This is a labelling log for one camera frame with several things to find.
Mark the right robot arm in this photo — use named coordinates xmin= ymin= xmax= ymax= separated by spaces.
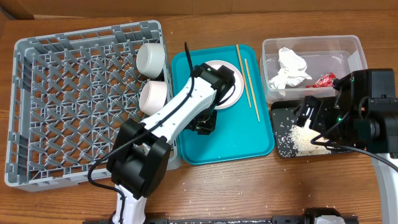
xmin=294 ymin=68 xmax=397 ymax=223

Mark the red snack wrapper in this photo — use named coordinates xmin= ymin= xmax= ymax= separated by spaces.
xmin=306 ymin=73 xmax=336 ymax=88

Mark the black tray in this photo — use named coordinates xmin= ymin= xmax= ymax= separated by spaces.
xmin=270 ymin=100 xmax=361 ymax=159

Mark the rice pile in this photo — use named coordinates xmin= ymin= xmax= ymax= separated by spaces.
xmin=275 ymin=107 xmax=333 ymax=157

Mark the grey bowl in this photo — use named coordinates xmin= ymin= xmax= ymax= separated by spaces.
xmin=136 ymin=43 xmax=165 ymax=79

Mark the teal plastic tray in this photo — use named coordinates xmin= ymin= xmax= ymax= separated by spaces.
xmin=171 ymin=44 xmax=275 ymax=165

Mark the clear plastic bin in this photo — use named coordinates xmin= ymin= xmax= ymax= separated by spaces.
xmin=260 ymin=35 xmax=368 ymax=103

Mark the pink bowl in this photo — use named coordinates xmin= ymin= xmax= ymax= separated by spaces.
xmin=139 ymin=81 xmax=167 ymax=116

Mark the grey dishwasher rack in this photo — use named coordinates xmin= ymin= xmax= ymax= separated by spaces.
xmin=4 ymin=20 xmax=164 ymax=192

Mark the wooden chopstick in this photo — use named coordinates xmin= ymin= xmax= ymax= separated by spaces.
xmin=244 ymin=58 xmax=261 ymax=122
xmin=236 ymin=44 xmax=251 ymax=108

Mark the wooden chopstick left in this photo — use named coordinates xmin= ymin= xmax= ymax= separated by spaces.
xmin=236 ymin=44 xmax=251 ymax=108

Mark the wooden chopstick right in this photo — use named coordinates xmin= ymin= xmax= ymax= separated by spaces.
xmin=244 ymin=58 xmax=261 ymax=122

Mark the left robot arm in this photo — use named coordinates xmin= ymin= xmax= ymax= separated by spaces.
xmin=106 ymin=63 xmax=235 ymax=223

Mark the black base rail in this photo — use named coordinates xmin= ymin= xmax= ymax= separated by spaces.
xmin=82 ymin=207 xmax=358 ymax=224

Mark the large white plate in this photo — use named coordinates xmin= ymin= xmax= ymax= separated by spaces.
xmin=206 ymin=60 xmax=244 ymax=110

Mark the white napkin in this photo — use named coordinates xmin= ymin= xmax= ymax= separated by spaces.
xmin=265 ymin=47 xmax=313 ymax=98

